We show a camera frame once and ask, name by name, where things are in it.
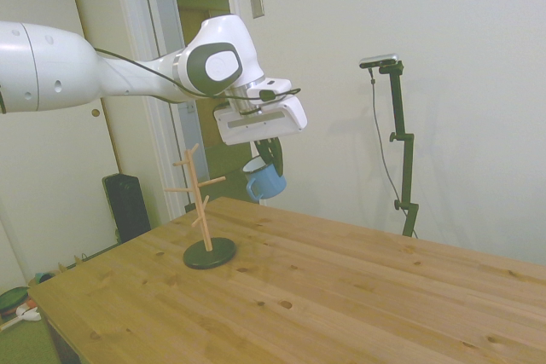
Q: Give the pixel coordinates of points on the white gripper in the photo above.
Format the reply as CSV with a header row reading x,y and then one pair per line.
x,y
260,125

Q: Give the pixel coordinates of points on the blue enamel mug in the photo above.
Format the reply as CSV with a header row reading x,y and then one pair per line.
x,y
268,185

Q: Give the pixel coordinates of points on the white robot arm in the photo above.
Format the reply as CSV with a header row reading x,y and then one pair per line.
x,y
64,70

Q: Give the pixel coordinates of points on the wooden mug tree black base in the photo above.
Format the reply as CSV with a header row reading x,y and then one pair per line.
x,y
209,255

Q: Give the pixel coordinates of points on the white door with knob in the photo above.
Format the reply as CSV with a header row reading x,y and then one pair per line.
x,y
100,146

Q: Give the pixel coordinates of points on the white plastic object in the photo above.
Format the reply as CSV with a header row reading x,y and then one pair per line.
x,y
30,315

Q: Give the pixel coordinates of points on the green bowl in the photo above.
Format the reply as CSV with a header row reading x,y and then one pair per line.
x,y
13,298

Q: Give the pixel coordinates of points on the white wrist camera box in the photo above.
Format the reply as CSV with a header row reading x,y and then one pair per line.
x,y
273,86

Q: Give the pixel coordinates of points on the dark camera stand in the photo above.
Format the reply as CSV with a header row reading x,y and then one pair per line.
x,y
403,146

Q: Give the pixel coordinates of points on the grey exterior camera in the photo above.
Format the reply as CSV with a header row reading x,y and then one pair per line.
x,y
379,60

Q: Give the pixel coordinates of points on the metal wall switch plate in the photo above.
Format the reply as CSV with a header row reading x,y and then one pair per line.
x,y
257,3

